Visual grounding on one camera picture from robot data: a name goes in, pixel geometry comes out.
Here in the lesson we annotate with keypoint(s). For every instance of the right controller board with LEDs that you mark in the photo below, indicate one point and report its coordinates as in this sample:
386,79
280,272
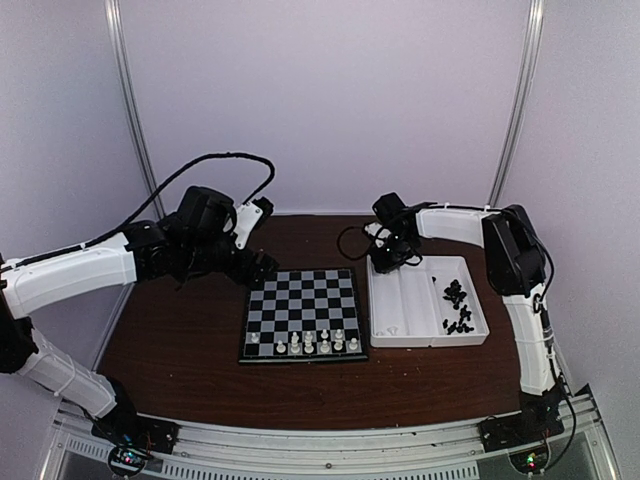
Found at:
529,461

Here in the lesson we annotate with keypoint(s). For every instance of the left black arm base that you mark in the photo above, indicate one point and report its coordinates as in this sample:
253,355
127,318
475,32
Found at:
124,427

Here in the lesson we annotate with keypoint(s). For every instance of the black chess pieces lower pile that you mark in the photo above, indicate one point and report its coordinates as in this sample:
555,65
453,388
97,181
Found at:
462,325

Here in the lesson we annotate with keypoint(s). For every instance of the black grey chess board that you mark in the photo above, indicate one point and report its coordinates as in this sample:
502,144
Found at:
301,301

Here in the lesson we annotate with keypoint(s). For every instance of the aluminium frame post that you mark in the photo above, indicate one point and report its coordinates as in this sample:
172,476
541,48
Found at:
117,37
529,58

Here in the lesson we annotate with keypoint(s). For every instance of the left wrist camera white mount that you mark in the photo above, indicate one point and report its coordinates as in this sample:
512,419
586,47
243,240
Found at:
249,217

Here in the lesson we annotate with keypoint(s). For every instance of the aluminium front rail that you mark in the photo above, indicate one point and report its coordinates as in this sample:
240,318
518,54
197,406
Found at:
451,450

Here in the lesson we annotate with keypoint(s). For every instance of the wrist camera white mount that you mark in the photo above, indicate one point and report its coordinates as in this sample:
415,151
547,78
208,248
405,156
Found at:
371,230
249,217

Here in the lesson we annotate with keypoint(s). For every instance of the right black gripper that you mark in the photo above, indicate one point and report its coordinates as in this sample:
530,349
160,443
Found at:
385,265

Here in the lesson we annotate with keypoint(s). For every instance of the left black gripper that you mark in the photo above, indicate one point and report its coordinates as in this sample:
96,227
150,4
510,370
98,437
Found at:
240,272

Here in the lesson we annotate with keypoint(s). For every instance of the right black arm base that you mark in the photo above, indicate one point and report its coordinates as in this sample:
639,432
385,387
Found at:
537,419

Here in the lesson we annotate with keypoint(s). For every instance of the white divided plastic tray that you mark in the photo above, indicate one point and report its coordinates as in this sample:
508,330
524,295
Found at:
406,298

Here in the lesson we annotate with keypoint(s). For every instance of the black chess pieces pile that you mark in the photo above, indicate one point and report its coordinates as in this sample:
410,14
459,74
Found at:
452,293
462,325

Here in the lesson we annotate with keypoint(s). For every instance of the left aluminium frame post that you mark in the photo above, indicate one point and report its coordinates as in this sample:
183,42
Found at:
117,37

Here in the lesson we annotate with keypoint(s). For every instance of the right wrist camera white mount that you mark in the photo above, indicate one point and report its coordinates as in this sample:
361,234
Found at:
371,230

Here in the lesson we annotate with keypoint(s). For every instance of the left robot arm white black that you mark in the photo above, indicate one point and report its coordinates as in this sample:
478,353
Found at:
28,285

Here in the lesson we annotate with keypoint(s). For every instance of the left controller board with LEDs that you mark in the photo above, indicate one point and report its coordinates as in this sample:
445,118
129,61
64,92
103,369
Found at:
124,461

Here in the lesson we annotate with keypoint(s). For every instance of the white queen chess piece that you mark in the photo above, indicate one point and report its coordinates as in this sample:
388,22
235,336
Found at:
309,347

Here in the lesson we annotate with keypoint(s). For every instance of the controller board with leds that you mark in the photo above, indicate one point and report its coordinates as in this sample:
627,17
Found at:
124,461
529,461

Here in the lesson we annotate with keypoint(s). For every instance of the right aluminium frame post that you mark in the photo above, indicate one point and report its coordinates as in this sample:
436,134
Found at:
529,58

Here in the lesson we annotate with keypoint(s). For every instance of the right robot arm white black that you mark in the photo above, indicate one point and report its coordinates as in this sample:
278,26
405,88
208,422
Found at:
515,262

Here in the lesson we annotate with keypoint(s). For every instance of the black chess pieces upper pile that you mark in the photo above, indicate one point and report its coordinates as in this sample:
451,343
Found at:
452,293

